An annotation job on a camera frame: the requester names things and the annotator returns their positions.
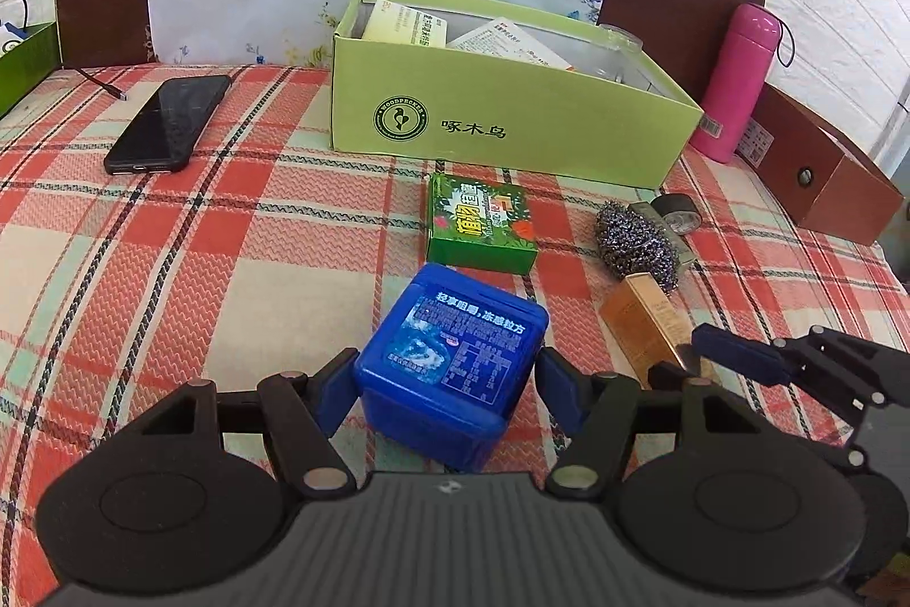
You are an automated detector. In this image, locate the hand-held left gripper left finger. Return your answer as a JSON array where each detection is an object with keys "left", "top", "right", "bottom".
[{"left": 110, "top": 347, "right": 361, "bottom": 499}]

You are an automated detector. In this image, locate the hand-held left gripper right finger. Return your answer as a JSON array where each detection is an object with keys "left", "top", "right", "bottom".
[{"left": 535, "top": 347, "right": 787, "bottom": 498}]

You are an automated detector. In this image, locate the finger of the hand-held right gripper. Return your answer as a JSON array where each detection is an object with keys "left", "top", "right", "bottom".
[
  {"left": 693, "top": 323, "right": 910, "bottom": 416},
  {"left": 648, "top": 360, "right": 712, "bottom": 391}
]

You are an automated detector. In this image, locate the slim gold box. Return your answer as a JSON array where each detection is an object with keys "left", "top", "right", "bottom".
[{"left": 597, "top": 271, "right": 715, "bottom": 387}]

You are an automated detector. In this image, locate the blue plastic container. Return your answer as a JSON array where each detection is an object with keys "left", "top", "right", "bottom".
[{"left": 353, "top": 263, "right": 552, "bottom": 473}]

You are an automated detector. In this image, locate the large green cardboard box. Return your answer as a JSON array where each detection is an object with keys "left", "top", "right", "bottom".
[{"left": 329, "top": 0, "right": 705, "bottom": 188}]

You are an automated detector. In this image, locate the steel wool scrubber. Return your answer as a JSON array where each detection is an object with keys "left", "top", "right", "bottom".
[{"left": 593, "top": 201, "right": 680, "bottom": 294}]

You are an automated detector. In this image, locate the plaid tablecloth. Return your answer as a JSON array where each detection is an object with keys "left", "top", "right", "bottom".
[{"left": 0, "top": 63, "right": 910, "bottom": 594}]

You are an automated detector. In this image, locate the brown cardboard box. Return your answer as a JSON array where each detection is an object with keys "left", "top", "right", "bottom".
[{"left": 735, "top": 84, "right": 905, "bottom": 245}]

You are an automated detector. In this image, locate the small green printed box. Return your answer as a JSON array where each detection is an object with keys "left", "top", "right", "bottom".
[{"left": 425, "top": 172, "right": 539, "bottom": 275}]

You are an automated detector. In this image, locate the pink thermos bottle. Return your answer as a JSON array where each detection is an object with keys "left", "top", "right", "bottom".
[{"left": 693, "top": 4, "right": 796, "bottom": 165}]

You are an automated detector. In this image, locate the black smartphone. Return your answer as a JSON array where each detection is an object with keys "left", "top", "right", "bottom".
[{"left": 104, "top": 75, "right": 233, "bottom": 176}]

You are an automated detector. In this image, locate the clear glass jar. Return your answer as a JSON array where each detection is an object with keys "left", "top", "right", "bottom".
[{"left": 586, "top": 25, "right": 644, "bottom": 82}]

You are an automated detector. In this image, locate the yellow white medicine box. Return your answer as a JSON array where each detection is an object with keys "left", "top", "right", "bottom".
[{"left": 362, "top": 1, "right": 449, "bottom": 48}]

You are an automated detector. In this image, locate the shallow green tray box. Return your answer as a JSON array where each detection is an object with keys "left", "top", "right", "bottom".
[{"left": 0, "top": 20, "right": 61, "bottom": 117}]

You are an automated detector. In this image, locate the black charging cable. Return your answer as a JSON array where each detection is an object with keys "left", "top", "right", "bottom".
[{"left": 71, "top": 67, "right": 130, "bottom": 103}]

